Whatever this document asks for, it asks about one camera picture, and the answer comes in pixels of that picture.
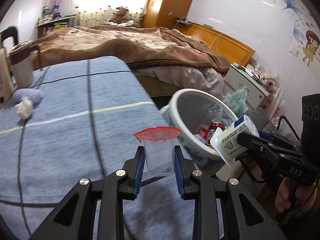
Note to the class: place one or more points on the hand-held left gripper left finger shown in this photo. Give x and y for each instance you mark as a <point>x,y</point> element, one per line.
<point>138,177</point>

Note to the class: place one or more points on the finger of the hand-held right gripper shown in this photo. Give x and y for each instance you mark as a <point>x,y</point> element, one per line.
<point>266,135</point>
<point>252,142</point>

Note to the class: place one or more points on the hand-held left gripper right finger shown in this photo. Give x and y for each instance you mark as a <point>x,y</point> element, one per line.
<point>178,177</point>

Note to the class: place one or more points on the clear cup with red lid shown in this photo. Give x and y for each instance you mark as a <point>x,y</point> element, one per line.
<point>160,155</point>

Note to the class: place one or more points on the red soda can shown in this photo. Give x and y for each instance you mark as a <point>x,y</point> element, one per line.
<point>216,130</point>

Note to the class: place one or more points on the white trash bin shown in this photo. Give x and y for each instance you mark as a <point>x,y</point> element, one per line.
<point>183,135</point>

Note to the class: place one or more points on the clear bottle with red label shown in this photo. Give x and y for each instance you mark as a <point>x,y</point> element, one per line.
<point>204,135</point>

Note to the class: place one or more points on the person's right hand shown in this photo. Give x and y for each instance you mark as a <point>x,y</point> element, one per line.
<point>282,195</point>

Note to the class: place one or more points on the grey cloth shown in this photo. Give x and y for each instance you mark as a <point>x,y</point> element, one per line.
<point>260,116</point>

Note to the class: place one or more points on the green printed plastic bag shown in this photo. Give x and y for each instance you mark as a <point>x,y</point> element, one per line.
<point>236,100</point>

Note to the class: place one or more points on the grey nightstand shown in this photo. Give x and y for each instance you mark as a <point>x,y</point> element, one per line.
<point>245,85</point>

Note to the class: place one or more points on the pile of small boxes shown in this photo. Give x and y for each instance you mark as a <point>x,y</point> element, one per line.
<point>265,77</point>

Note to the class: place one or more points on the blue checked table cloth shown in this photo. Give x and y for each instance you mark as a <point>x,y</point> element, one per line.
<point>75,142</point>

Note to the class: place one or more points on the pink bed sheet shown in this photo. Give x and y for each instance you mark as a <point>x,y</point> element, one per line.
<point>187,80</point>

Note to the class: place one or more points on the wooden headboard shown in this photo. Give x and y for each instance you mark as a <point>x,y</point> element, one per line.
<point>225,42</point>

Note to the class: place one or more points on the brown bed blanket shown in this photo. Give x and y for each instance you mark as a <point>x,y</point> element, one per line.
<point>125,45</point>

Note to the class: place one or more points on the crumpled white tissue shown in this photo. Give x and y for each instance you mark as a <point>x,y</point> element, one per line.
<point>23,108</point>

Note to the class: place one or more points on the purple cloth bundle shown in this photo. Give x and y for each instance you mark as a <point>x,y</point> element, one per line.
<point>30,95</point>

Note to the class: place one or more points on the brown teddy bear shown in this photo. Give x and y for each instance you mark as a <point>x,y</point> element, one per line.
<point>120,16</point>

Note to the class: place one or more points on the wooden wardrobe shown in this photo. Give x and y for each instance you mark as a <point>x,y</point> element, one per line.
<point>172,0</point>

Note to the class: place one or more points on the cluttered shelf unit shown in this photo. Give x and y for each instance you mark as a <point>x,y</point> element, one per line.
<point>57,26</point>

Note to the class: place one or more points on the dotted window curtain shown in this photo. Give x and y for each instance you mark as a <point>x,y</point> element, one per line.
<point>100,2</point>

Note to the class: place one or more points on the black metal chair frame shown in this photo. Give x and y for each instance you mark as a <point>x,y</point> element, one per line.
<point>287,123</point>

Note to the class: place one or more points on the white wall switch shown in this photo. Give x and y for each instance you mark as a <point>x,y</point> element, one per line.
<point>294,51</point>

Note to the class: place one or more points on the cartoon girl wall sticker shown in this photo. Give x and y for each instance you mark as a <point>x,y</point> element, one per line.
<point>310,47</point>

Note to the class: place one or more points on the blue flower wall sticker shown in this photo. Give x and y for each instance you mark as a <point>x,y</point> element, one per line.
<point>287,1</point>
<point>298,31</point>

